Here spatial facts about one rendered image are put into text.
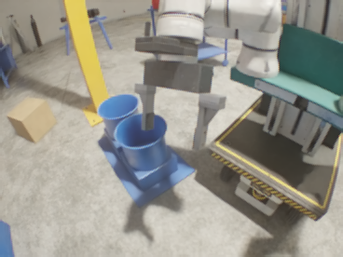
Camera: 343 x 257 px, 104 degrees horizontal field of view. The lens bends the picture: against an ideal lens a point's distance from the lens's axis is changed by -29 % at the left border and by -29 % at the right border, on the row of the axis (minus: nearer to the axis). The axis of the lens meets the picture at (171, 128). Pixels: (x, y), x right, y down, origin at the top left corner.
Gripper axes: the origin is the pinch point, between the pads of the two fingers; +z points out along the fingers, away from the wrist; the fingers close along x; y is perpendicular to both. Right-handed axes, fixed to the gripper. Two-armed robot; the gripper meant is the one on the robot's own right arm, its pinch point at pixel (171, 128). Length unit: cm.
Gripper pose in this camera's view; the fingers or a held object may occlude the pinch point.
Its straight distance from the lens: 38.2
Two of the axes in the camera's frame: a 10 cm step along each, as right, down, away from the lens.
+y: 6.1, -2.0, 7.6
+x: -7.9, -2.5, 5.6
